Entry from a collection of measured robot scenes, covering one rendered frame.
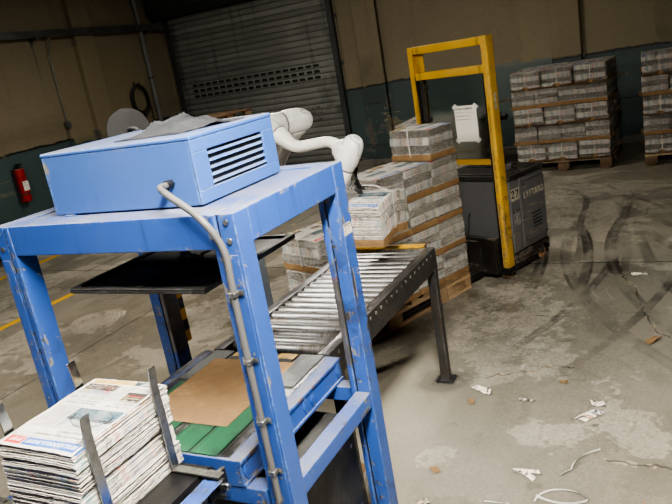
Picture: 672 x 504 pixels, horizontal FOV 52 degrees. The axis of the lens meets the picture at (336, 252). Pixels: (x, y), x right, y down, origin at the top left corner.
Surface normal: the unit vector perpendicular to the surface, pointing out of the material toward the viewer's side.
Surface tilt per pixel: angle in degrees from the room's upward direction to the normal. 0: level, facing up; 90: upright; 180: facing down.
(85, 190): 90
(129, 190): 90
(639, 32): 90
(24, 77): 90
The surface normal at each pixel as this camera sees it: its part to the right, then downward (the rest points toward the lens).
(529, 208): 0.67, 0.09
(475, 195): -0.72, 0.30
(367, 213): -0.41, 0.45
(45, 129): 0.89, -0.02
